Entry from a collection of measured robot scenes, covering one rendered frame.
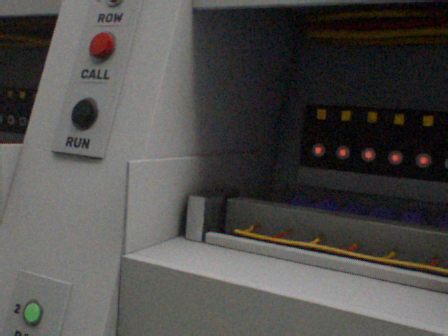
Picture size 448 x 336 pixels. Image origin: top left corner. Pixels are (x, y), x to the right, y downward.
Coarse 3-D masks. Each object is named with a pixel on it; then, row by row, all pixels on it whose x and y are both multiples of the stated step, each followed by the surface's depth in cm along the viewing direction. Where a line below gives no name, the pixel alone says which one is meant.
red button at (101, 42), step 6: (96, 36) 29; (102, 36) 29; (108, 36) 29; (96, 42) 29; (102, 42) 29; (108, 42) 29; (90, 48) 29; (96, 48) 29; (102, 48) 29; (108, 48) 29; (96, 54) 29; (102, 54) 29
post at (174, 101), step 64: (64, 0) 32; (192, 0) 29; (64, 64) 31; (128, 64) 28; (192, 64) 30; (256, 64) 39; (128, 128) 27; (192, 128) 31; (256, 128) 40; (64, 192) 28; (0, 256) 29; (64, 256) 27; (0, 320) 28; (64, 320) 26
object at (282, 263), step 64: (320, 128) 40; (384, 128) 38; (128, 192) 25; (192, 192) 31; (256, 192) 41; (320, 192) 38; (384, 192) 38; (128, 256) 25; (192, 256) 26; (256, 256) 27; (320, 256) 26; (384, 256) 27; (128, 320) 26; (192, 320) 24; (256, 320) 22; (320, 320) 21; (384, 320) 20
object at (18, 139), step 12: (0, 132) 57; (0, 144) 57; (12, 144) 30; (0, 156) 29; (12, 156) 30; (0, 168) 29; (12, 168) 30; (0, 180) 29; (12, 180) 30; (0, 192) 30; (0, 204) 30; (0, 216) 30
